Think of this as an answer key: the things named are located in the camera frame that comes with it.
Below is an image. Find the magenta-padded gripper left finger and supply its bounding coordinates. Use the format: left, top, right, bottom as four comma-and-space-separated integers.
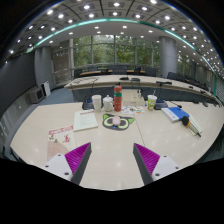
43, 142, 92, 186

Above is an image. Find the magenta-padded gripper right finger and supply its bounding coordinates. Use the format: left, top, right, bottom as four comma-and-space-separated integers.
133, 143, 183, 186

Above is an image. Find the pink computer mouse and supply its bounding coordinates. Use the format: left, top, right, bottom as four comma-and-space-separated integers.
111, 115, 122, 127

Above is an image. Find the black green cat-shaped mouse pad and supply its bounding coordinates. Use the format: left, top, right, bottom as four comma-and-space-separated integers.
101, 113, 136, 131

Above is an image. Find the red and white pamphlet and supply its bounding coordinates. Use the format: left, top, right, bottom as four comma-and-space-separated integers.
46, 125, 77, 162

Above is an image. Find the white document with red header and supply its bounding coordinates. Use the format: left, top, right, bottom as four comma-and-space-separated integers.
72, 109, 99, 132

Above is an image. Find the blue and white book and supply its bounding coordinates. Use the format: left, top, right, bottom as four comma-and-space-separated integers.
161, 106, 191, 123

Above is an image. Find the colourful sticker sheet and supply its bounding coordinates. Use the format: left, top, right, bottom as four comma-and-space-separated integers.
121, 105, 146, 115

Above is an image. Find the printed paper cup with straw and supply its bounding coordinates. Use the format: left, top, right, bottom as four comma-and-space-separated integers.
146, 89, 158, 111

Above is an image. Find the stack of white paper cups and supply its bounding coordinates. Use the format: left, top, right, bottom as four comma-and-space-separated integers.
91, 94, 103, 113

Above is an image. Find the grey box-shaped floor appliance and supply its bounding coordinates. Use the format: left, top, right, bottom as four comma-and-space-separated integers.
26, 85, 45, 104

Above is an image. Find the beige cardboard box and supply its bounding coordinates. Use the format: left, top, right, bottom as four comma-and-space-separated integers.
121, 89, 146, 108

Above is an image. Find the white lidded ceramic mug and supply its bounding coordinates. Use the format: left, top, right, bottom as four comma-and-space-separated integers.
102, 94, 115, 113

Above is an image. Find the white leaning board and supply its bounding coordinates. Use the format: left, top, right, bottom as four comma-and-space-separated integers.
40, 80, 52, 98

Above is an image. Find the red bottle with green band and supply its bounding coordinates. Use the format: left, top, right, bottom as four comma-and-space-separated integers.
113, 84, 123, 113

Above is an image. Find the group of dark office chairs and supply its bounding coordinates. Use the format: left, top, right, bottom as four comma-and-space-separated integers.
74, 64, 214, 101

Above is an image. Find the group of ceiling lights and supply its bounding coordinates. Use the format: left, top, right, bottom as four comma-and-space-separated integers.
8, 0, 224, 78

